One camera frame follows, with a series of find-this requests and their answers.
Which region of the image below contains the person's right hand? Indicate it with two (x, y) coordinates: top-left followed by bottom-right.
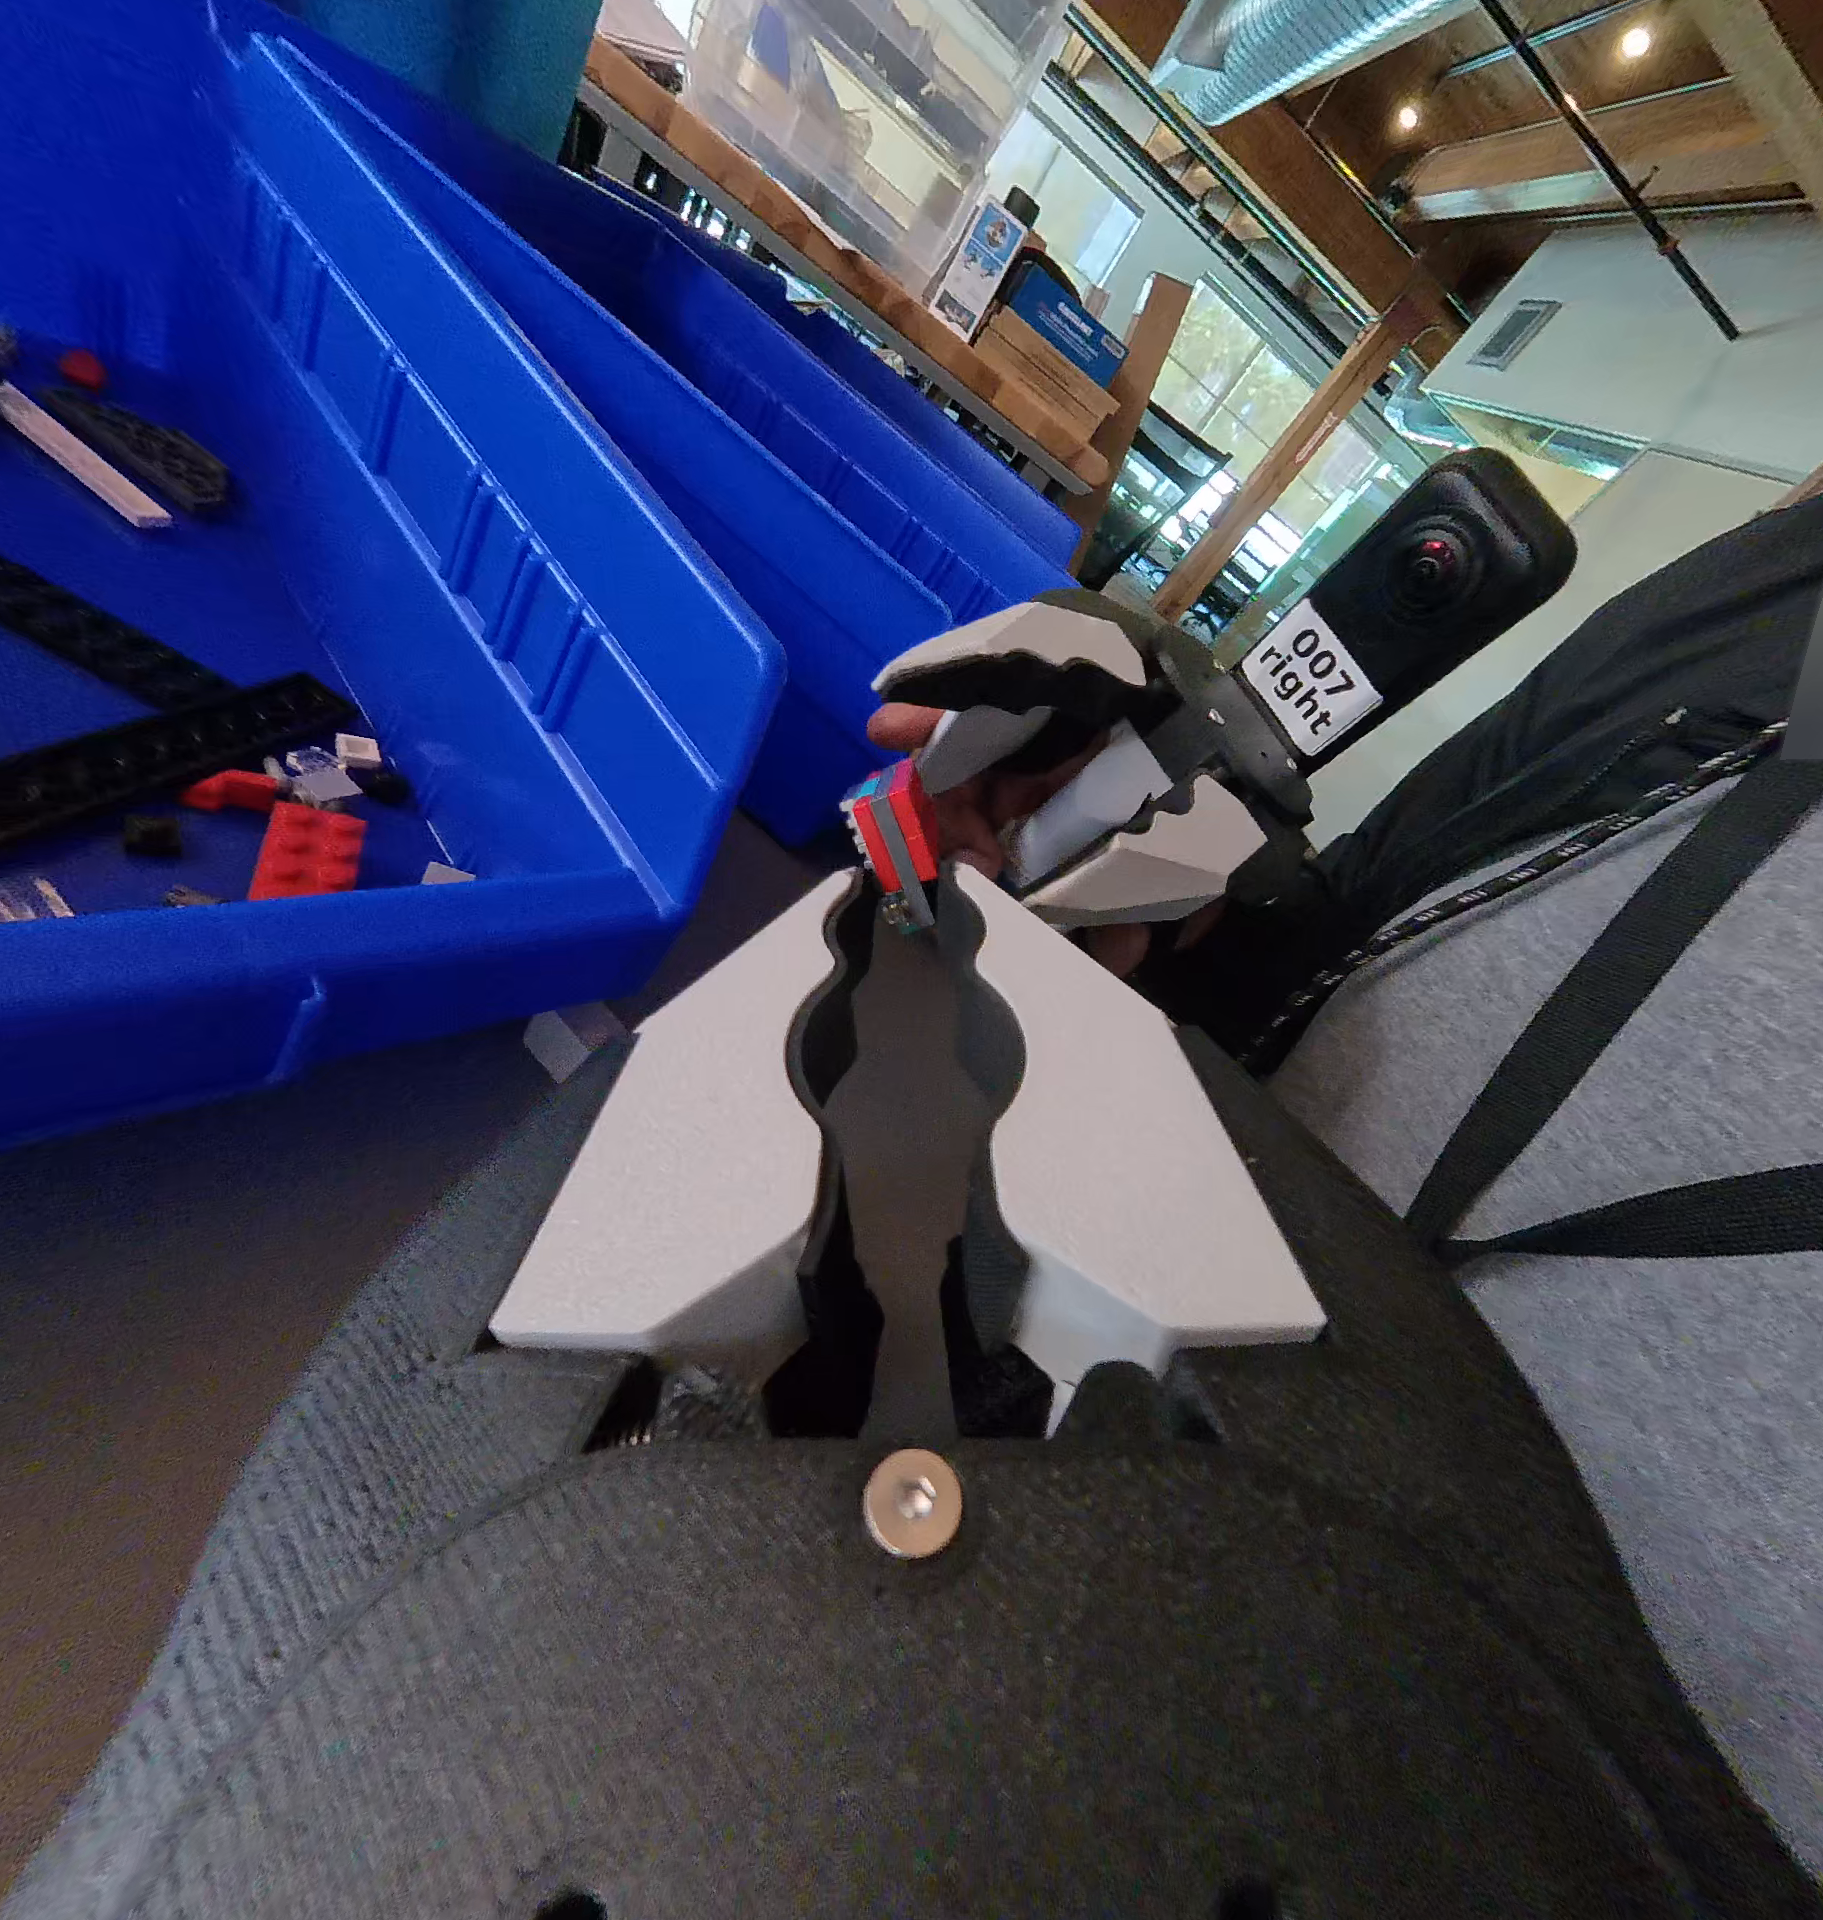
(865, 705), (1153, 978)

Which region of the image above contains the black lanyard strap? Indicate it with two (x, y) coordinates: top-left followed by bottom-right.
(1403, 757), (1823, 1266)

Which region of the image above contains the light blue foam bag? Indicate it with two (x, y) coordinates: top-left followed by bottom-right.
(288, 0), (607, 164)

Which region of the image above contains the wooden table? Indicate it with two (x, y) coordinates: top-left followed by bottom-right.
(578, 36), (1119, 500)

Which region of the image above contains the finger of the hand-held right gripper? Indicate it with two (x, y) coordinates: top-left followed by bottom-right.
(1019, 780), (1269, 929)
(869, 596), (1155, 799)

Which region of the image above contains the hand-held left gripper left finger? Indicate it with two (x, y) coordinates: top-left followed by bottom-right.
(488, 867), (863, 1352)

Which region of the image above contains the light grey block brick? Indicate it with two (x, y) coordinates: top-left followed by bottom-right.
(526, 1002), (631, 1086)

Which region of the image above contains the wooden box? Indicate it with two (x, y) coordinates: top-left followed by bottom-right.
(975, 306), (1123, 440)

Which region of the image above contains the cardboard sheet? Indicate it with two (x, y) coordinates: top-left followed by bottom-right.
(1073, 271), (1197, 535)

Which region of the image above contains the red and teal brick assembly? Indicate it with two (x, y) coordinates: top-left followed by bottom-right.
(847, 757), (945, 936)

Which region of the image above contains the small printed card box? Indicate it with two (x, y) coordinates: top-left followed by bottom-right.
(929, 203), (1029, 337)

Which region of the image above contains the pile of loose toy bricks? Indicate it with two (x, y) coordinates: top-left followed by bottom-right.
(0, 306), (478, 924)

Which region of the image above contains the person's right forearm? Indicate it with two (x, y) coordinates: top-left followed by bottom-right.
(1135, 482), (1823, 1061)

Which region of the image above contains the blue cardboard box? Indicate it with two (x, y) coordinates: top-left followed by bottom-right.
(1001, 262), (1133, 388)

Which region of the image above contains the clear plastic drawer organiser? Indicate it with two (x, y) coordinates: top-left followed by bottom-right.
(683, 0), (1075, 288)

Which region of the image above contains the person's grey sweatshirt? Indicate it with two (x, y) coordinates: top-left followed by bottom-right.
(1271, 757), (1823, 1920)

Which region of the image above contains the silver air duct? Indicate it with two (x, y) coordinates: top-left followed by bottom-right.
(1147, 0), (1489, 135)

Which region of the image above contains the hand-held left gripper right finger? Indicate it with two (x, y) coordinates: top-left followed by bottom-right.
(941, 867), (1329, 1387)

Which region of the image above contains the grey desk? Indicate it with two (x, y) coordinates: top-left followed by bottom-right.
(0, 811), (1003, 1863)

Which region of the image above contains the blue plastic bin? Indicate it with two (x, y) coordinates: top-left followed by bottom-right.
(446, 91), (1009, 852)
(588, 156), (1087, 603)
(0, 0), (789, 1165)

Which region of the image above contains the black speckled drawstring cord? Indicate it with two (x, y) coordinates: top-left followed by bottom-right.
(1237, 723), (1791, 1079)

